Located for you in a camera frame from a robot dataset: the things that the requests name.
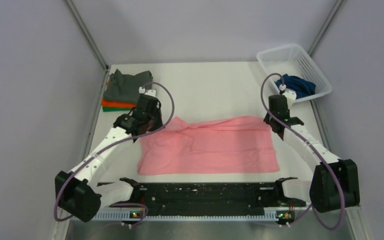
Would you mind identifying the left aluminium frame post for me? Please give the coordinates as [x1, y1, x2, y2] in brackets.
[62, 0, 109, 71]

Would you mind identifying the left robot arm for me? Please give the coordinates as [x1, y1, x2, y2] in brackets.
[54, 87, 163, 222]

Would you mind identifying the right aluminium frame post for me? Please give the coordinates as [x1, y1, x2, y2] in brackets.
[307, 0, 347, 57]

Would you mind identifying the folded orange t shirt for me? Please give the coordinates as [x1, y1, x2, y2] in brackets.
[101, 98, 136, 108]

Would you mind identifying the white plastic basket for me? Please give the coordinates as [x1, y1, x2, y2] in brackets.
[256, 44, 333, 103]

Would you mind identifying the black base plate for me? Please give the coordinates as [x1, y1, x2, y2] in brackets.
[125, 182, 306, 218]

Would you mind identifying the aluminium frame post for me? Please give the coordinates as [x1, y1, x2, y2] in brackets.
[62, 0, 109, 71]
[307, 0, 347, 57]

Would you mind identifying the pink t shirt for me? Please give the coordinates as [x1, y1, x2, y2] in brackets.
[137, 116, 280, 176]

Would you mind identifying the folded green t shirt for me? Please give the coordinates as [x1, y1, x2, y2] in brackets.
[102, 106, 132, 112]

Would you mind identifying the folded grey t shirt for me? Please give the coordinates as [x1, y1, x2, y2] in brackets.
[103, 69, 153, 104]

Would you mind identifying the white slotted cable duct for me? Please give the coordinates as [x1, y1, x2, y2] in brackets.
[92, 209, 279, 222]

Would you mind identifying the crumpled blue t shirt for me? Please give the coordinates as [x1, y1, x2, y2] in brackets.
[275, 74, 316, 100]

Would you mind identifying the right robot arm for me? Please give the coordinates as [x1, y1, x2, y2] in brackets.
[263, 95, 360, 213]

